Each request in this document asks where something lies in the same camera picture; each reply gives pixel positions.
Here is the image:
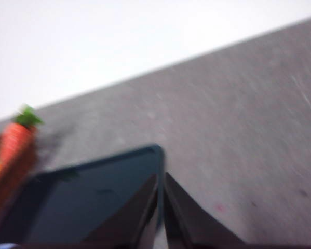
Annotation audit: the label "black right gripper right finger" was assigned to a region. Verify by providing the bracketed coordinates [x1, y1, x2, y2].
[163, 172, 249, 249]

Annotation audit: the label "brown wicker basket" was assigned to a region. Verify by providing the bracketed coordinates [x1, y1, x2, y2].
[0, 134, 39, 234]

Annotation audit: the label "orange toy carrot green leaves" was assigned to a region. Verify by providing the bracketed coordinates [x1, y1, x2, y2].
[0, 103, 44, 177]

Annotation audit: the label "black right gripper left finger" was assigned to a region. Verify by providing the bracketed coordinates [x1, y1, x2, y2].
[85, 173, 159, 249]

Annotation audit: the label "black rectangular tray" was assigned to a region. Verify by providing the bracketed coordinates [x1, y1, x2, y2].
[0, 144, 165, 249]

